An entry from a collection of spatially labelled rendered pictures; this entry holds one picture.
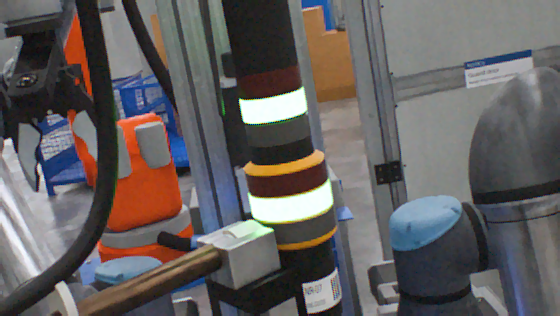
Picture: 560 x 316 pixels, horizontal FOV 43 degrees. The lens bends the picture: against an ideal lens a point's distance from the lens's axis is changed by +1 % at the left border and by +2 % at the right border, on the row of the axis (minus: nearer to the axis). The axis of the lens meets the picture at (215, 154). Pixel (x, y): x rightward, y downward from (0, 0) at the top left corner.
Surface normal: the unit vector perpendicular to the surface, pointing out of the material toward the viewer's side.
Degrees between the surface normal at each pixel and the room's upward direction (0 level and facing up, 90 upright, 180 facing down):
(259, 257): 90
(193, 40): 90
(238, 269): 90
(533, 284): 78
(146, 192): 90
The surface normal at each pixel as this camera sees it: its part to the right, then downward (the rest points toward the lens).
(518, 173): -0.32, 0.04
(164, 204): 0.26, 0.16
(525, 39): 0.00, 0.22
